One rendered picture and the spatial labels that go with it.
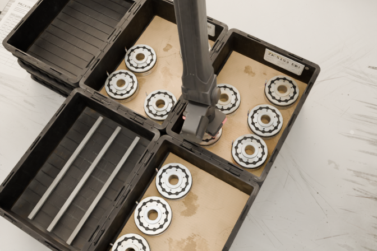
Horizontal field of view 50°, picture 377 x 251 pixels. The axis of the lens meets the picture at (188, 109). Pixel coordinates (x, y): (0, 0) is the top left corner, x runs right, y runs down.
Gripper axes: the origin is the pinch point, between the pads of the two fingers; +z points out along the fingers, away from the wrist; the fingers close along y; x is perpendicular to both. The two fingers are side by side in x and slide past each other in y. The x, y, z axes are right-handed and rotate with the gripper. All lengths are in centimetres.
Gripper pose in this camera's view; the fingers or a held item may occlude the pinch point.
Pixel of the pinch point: (205, 125)
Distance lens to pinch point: 116.9
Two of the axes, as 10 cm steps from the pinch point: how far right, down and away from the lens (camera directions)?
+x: 5.7, -7.8, 2.7
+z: 0.7, 3.7, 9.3
